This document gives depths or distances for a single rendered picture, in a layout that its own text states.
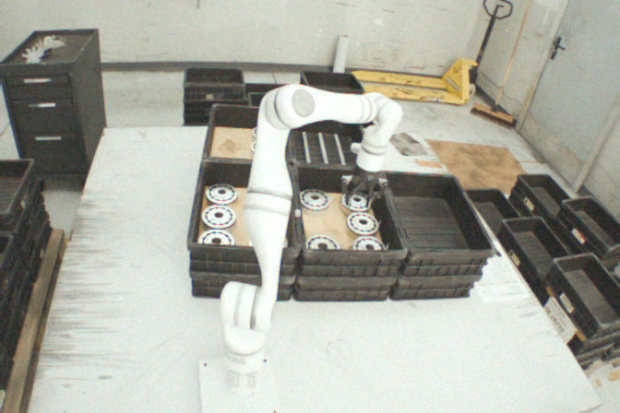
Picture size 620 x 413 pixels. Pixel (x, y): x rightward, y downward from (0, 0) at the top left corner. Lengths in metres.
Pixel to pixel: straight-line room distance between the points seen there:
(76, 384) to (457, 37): 4.85
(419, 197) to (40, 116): 2.06
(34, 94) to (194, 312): 1.70
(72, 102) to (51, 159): 0.43
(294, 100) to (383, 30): 3.91
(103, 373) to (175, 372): 0.19
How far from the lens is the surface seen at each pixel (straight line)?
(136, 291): 1.34
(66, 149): 2.71
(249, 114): 1.77
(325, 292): 1.29
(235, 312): 0.84
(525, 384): 1.40
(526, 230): 2.53
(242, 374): 1.01
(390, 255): 1.20
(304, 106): 0.89
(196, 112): 2.85
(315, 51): 4.61
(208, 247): 1.12
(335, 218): 1.40
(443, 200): 1.64
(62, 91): 2.52
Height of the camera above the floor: 1.73
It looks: 36 degrees down
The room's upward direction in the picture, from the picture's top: 10 degrees clockwise
